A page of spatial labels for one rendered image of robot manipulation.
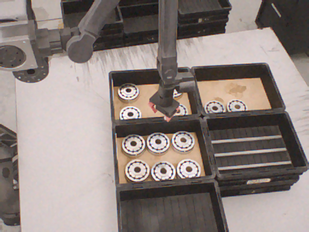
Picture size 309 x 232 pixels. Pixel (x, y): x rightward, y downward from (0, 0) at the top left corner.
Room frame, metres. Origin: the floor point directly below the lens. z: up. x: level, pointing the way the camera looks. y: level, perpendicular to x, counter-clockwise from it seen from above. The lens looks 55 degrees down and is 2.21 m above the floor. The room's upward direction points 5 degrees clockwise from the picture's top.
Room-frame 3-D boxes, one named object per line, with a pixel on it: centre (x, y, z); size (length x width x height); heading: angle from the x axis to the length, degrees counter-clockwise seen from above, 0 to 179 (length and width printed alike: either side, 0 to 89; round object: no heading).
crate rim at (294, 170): (0.81, -0.43, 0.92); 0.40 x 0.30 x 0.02; 101
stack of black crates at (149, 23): (2.10, 0.14, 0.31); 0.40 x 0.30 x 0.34; 109
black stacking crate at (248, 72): (1.11, -0.37, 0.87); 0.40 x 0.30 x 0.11; 101
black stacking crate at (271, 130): (0.81, -0.43, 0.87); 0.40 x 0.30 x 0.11; 101
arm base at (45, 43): (0.76, 0.34, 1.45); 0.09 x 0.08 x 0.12; 19
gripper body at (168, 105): (0.81, -0.03, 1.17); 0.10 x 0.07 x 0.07; 56
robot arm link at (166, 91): (0.81, -0.03, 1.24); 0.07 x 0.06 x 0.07; 108
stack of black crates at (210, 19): (2.23, -0.24, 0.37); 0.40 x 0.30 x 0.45; 109
